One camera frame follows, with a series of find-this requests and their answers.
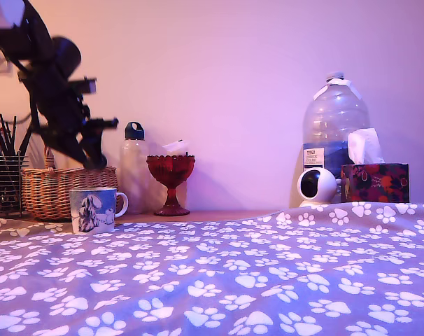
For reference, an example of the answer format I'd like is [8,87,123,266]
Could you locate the white mug with dog print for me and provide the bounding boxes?
[69,188,129,235]

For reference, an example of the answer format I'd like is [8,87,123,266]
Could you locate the clear bottle with dark cap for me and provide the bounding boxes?
[120,121,150,215]

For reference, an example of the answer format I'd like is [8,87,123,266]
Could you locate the wicker basket with handle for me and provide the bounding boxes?
[22,146,119,222]

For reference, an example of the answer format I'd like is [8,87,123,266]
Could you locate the white tissue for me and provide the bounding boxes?
[347,127,386,165]

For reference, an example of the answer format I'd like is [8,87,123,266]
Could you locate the grey paw-print cloth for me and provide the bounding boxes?
[0,202,424,336]

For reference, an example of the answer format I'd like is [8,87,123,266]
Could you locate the wire utensil rack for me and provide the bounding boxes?
[0,155,31,218]

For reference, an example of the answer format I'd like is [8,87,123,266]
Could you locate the dark grey coffee capsule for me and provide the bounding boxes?
[82,153,108,172]

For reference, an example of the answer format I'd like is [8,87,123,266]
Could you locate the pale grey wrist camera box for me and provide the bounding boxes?
[65,76,98,97]

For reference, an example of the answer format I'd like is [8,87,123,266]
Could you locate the small white round camera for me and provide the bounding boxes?
[297,169,338,209]

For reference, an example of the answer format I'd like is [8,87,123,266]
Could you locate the floral tissue box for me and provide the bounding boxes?
[340,162,410,204]

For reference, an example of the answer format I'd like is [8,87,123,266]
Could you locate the white packet in goblet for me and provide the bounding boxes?
[162,139,191,157]

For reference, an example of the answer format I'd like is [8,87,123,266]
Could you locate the large clear water bottle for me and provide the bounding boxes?
[301,71,371,206]

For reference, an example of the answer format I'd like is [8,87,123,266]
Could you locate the red glass goblet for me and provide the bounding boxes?
[146,155,196,217]

